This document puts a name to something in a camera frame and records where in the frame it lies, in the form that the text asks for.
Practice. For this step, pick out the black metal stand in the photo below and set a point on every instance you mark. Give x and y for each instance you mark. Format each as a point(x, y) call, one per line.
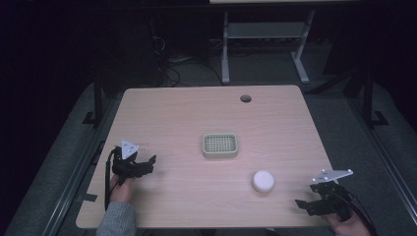
point(97, 101)
point(369, 98)

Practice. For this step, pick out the green soap dish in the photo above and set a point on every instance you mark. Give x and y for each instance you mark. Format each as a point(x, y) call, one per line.
point(220, 145)

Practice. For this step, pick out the person's right hand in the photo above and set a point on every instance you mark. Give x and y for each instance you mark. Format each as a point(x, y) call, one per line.
point(349, 227)

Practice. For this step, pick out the white round soap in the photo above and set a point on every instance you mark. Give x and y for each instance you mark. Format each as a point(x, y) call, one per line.
point(263, 181)

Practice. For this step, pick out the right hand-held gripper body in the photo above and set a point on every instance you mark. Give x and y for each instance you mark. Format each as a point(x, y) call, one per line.
point(331, 196)

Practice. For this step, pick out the white metal desk frame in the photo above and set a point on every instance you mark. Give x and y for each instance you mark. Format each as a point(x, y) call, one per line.
point(262, 30)

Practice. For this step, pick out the grey tape strip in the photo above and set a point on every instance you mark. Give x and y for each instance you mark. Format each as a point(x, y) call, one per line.
point(88, 197)

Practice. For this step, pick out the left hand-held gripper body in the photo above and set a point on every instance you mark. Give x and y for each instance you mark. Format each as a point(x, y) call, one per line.
point(126, 168)

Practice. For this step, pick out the person's left hand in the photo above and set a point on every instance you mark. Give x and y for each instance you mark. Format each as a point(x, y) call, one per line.
point(122, 191)

